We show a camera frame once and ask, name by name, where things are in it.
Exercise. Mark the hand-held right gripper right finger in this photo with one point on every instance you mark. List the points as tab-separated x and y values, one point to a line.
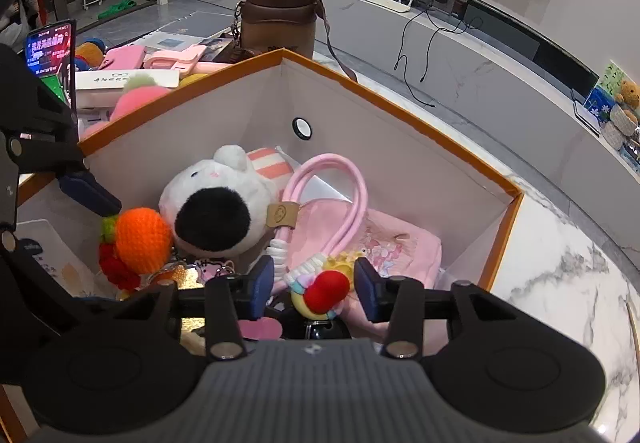
365	288

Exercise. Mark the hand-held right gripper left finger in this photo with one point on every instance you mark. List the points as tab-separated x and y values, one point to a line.
262	285

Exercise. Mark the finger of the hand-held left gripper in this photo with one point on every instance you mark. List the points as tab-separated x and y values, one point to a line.
30	283
90	193

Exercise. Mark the pink fabric pouch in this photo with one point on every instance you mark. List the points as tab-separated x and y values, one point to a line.
400	243

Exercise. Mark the black car key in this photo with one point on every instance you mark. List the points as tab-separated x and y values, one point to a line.
315	332

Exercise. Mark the white plush toy striped hat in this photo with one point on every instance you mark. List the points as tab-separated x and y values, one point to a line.
220	183

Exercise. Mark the orange cardboard box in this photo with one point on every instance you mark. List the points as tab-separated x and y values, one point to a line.
400	153

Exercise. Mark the white marble desktop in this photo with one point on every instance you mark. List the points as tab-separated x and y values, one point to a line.
565	283

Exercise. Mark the pink round plush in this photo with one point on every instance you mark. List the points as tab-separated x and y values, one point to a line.
140	102

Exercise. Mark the white glasses box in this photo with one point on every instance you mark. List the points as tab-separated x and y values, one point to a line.
110	83

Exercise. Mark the brown plush toy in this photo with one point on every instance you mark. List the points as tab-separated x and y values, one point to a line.
90	54

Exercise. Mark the pink flat case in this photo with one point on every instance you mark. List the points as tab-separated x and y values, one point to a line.
122	56

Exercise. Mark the smartphone with lit screen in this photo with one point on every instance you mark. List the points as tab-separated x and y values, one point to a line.
50	48

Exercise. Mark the yellow round toy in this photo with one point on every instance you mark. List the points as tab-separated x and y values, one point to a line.
192	81

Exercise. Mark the pink folding stand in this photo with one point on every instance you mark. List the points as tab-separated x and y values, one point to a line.
175	61

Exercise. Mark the white marble TV cabinet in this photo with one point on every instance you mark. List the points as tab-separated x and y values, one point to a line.
500	88

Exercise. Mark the brown water bottle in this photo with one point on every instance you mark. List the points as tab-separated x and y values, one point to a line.
280	28

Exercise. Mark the grey woven pot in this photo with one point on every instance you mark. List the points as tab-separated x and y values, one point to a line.
626	119
613	135

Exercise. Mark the blue printed box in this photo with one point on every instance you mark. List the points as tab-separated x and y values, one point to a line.
631	158

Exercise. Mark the green blue painting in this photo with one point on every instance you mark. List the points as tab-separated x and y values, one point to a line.
597	103

